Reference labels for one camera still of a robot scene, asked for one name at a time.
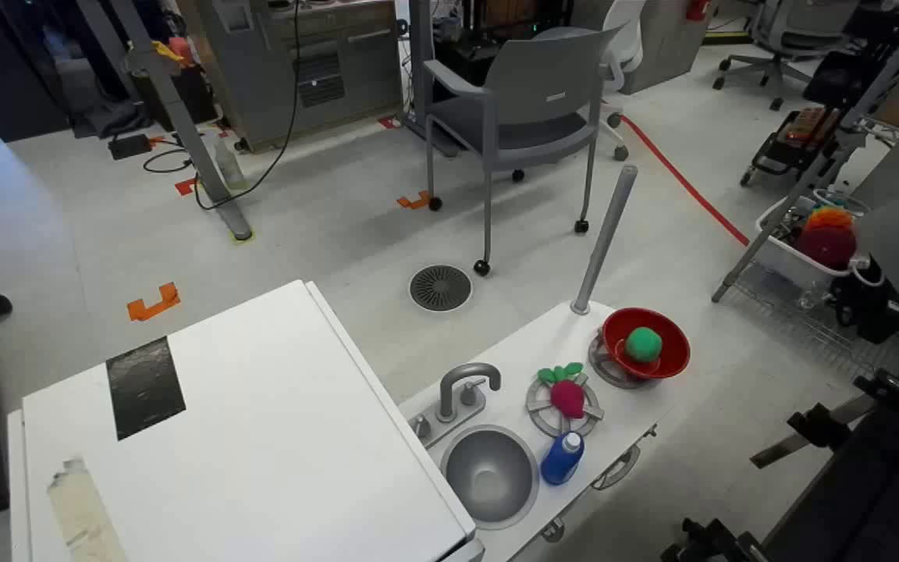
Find green round plushie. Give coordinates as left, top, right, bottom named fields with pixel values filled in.
left=624, top=324, right=668, bottom=364

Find pink radish plushie green leaves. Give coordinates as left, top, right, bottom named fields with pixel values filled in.
left=534, top=360, right=595, bottom=420

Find orange bowl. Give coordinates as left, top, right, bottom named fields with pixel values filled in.
left=600, top=307, right=692, bottom=383

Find round floor drain cover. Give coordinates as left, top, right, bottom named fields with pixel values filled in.
left=409, top=262, right=474, bottom=316

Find gray toy faucet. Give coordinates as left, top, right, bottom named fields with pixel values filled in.
left=406, top=360, right=507, bottom=448

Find gray pole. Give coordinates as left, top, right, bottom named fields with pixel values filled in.
left=568, top=163, right=641, bottom=319

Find gray chair with casters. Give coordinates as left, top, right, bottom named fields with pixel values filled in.
left=423, top=25, right=631, bottom=277

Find metal sink basin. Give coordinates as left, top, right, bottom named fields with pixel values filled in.
left=442, top=424, right=539, bottom=528

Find blue bottle white cap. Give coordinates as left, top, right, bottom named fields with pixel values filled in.
left=536, top=431, right=588, bottom=489

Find white cabinet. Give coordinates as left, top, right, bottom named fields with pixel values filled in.
left=7, top=277, right=487, bottom=562

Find gray metal cabinet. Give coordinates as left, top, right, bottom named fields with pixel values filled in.
left=174, top=0, right=406, bottom=153

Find gray metal stand leg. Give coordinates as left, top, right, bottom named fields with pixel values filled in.
left=104, top=0, right=257, bottom=244

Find black rectangular patch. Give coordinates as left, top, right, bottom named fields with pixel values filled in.
left=104, top=335, right=192, bottom=442

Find white basket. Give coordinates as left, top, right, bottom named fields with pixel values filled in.
left=753, top=191, right=867, bottom=285

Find black power adapter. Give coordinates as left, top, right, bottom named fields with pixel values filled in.
left=105, top=130, right=155, bottom=163

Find black cart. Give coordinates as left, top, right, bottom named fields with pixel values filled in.
left=737, top=49, right=867, bottom=191

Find red orange plush toy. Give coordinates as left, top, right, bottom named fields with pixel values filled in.
left=795, top=203, right=862, bottom=272

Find long gray metal leg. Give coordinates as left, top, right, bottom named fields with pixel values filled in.
left=708, top=0, right=899, bottom=307

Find white office chair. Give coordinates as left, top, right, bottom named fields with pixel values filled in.
left=711, top=0, right=867, bottom=112

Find beige tape patch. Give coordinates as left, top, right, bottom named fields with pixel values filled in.
left=44, top=455, right=131, bottom=562

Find gray toy burner ring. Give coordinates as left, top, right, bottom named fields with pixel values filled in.
left=523, top=370, right=607, bottom=439
left=588, top=329, right=641, bottom=390

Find black cable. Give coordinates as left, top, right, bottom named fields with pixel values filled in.
left=140, top=0, right=306, bottom=216

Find gray toy kitchen door handle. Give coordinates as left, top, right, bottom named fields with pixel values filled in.
left=588, top=439, right=648, bottom=493

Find red hose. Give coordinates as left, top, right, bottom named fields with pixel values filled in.
left=614, top=108, right=757, bottom=249

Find black device white ring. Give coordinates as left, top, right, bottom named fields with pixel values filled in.
left=827, top=254, right=899, bottom=345

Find black metal frame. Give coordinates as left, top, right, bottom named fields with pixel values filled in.
left=662, top=344, right=899, bottom=562

